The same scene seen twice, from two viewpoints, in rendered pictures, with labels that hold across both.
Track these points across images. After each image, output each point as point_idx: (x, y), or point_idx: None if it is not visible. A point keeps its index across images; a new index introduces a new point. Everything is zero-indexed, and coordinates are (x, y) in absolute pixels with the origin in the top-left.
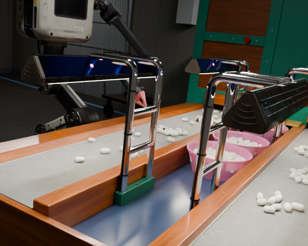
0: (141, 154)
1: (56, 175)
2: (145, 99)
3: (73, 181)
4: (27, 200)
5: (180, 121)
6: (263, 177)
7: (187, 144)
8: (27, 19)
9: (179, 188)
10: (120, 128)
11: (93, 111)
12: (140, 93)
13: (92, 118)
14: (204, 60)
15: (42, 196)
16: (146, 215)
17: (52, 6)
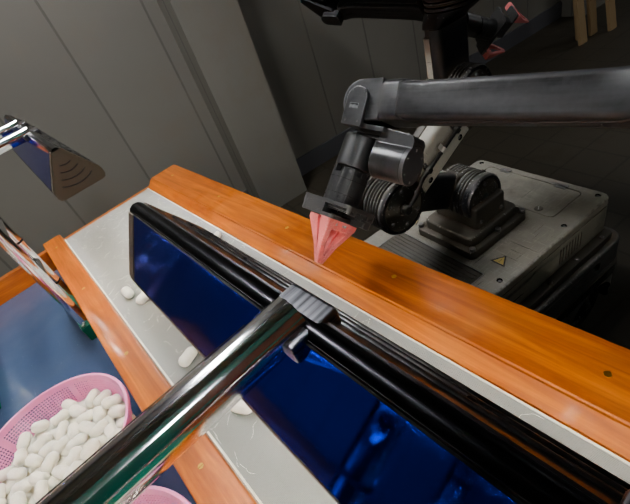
0: (138, 304)
1: (115, 236)
2: (319, 244)
3: (94, 250)
4: (77, 234)
5: None
6: None
7: (123, 380)
8: None
9: (69, 375)
10: (288, 259)
11: (380, 194)
12: (310, 218)
13: (367, 209)
14: (179, 258)
15: (58, 237)
16: (40, 329)
17: None
